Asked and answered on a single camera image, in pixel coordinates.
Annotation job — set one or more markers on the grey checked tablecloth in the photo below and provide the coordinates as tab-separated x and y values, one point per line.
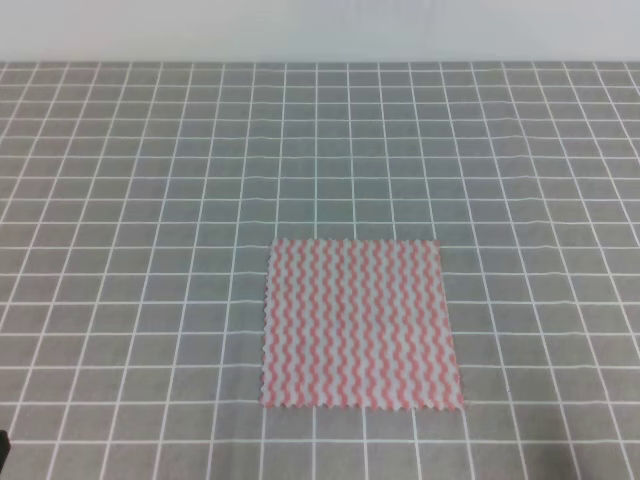
138	205

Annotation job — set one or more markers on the pink white striped towel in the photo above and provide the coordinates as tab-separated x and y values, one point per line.
358	323

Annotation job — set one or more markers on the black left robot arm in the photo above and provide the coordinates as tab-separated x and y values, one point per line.
5	447

